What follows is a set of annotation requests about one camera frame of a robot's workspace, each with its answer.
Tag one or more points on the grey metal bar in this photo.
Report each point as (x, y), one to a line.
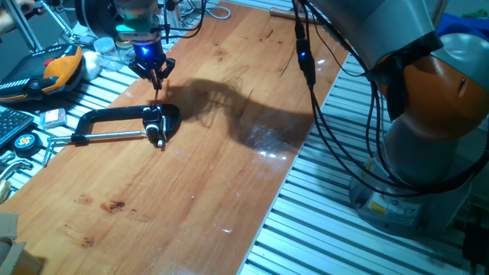
(23, 30)

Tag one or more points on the steel clamp fitting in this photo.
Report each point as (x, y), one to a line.
(7, 157)

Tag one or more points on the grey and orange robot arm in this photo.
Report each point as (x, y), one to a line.
(420, 76)

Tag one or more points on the white rounded plastic object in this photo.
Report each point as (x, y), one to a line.
(91, 65)

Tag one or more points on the black filament spool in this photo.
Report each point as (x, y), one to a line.
(97, 15)

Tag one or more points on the person hand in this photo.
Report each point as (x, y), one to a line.
(26, 4)

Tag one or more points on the black C-clamp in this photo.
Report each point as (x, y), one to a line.
(114, 112)

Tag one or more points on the brass fitting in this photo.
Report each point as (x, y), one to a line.
(4, 191)

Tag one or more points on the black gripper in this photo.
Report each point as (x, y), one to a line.
(149, 55)

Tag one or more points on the orange wooden board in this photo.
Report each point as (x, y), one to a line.
(172, 210)

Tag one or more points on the orange and black teach pendant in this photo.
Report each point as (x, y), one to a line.
(61, 68)

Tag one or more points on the small printed card box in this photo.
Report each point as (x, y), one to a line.
(53, 117)

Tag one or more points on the red pencil with eraser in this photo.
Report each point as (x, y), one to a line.
(156, 93)

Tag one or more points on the black round tape measure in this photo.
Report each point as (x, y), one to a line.
(24, 142)

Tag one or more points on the glass jar with white lid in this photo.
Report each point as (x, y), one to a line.
(105, 47)

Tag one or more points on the chrome pipe fitting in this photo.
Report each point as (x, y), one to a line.
(15, 168)

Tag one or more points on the small cardboard block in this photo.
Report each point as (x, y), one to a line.
(19, 261)

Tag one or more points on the black keyboard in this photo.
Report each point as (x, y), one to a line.
(11, 124)

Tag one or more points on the black pencil sharpener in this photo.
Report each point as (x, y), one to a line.
(153, 131)

